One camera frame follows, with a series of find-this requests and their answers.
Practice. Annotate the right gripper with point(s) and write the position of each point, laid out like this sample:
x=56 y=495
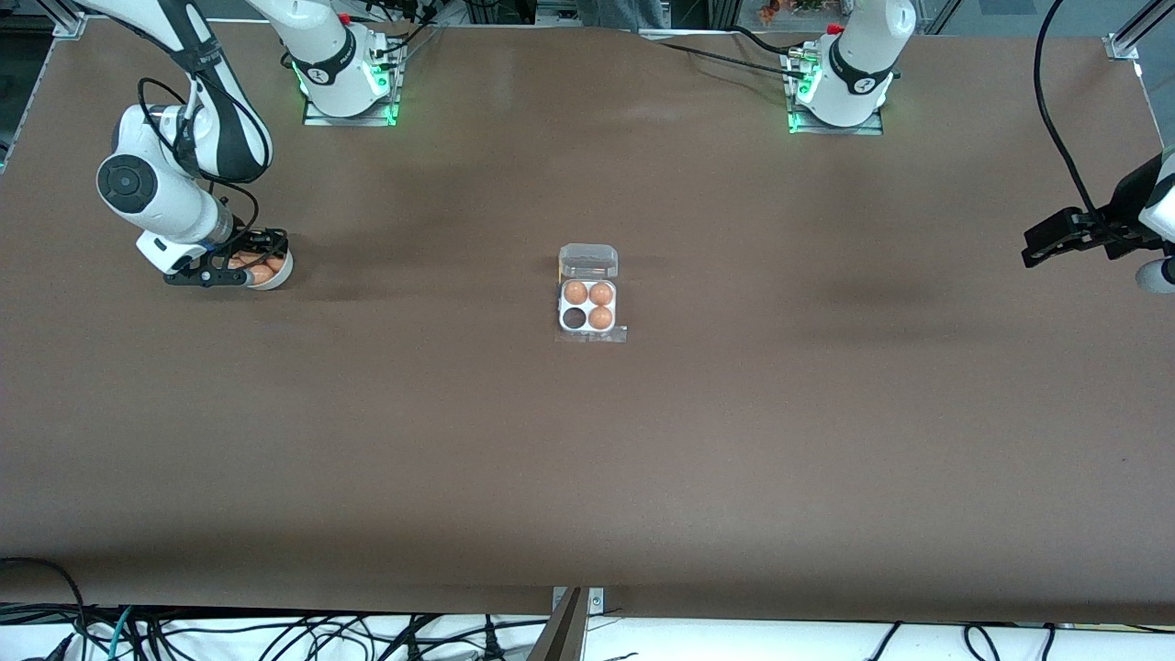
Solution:
x=245 y=241

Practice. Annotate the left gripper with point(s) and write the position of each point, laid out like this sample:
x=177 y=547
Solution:
x=1113 y=223

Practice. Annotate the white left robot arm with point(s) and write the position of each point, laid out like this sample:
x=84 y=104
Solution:
x=858 y=55

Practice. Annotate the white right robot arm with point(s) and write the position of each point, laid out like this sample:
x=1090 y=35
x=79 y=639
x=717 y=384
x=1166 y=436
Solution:
x=147 y=188

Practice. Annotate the clear plastic egg box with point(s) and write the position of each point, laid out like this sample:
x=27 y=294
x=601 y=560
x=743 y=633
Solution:
x=587 y=262

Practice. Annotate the white round bowl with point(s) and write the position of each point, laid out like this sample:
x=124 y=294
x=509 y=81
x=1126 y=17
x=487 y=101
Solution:
x=280 y=277

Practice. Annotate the orange background object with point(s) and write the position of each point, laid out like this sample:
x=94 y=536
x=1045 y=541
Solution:
x=789 y=9

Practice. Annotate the blue grey trouser legs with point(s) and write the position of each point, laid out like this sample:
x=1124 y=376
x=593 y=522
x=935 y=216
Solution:
x=629 y=11

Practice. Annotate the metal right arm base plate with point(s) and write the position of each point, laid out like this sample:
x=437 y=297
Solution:
x=314 y=118

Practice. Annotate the aluminium frame profile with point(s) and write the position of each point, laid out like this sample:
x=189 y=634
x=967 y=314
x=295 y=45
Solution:
x=1134 y=37
x=69 y=20

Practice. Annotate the small metal bracket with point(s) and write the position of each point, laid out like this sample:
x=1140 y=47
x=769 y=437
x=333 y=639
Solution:
x=597 y=601

